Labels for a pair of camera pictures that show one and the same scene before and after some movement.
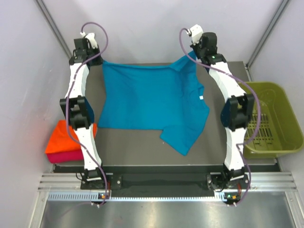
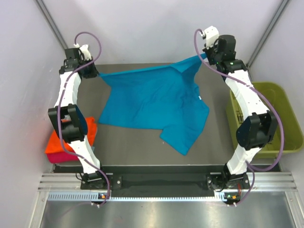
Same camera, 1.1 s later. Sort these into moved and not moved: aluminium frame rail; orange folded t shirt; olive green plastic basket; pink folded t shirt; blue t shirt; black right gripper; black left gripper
Moved: black left gripper; blue t shirt; black right gripper
Not moved: olive green plastic basket; aluminium frame rail; pink folded t shirt; orange folded t shirt
